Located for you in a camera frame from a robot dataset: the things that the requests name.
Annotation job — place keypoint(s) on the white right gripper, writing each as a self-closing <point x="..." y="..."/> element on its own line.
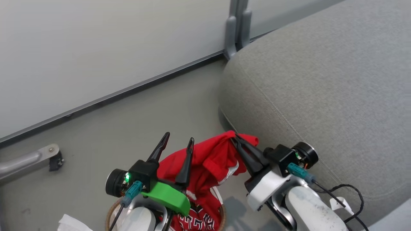
<point x="266" y="189"/>

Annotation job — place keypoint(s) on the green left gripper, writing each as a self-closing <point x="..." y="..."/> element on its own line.
<point x="168" y="195"/>

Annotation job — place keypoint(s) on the red basketball jersey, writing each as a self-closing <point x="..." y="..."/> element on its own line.
<point x="212" y="160"/>

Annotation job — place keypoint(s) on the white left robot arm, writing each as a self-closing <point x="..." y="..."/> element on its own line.
<point x="139" y="219"/>

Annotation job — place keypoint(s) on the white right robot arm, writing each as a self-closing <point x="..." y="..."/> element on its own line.
<point x="308" y="208"/>

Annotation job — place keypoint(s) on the round wicker laundry basket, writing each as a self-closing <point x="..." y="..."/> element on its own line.
<point x="221" y="216"/>

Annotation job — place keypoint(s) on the grey fabric sofa seat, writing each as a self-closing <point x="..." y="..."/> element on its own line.
<point x="321" y="83"/>

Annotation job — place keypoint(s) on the white cloth piece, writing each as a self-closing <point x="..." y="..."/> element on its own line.
<point x="72" y="224"/>

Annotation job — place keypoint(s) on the metal leg with caster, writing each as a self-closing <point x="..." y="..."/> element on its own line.
<point x="29" y="160"/>

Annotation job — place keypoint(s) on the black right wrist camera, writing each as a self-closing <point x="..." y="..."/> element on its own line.
<point x="289" y="157"/>

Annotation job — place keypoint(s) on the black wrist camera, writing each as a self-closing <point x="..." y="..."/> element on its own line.
<point x="135" y="178"/>
<point x="289" y="157"/>

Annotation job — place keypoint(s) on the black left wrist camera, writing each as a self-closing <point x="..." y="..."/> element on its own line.
<point x="135" y="178"/>

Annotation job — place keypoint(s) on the dark wall base strip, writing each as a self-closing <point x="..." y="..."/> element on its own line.
<point x="112" y="94"/>

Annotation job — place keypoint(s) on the grey partition post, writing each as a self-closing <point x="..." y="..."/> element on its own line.
<point x="237" y="29"/>

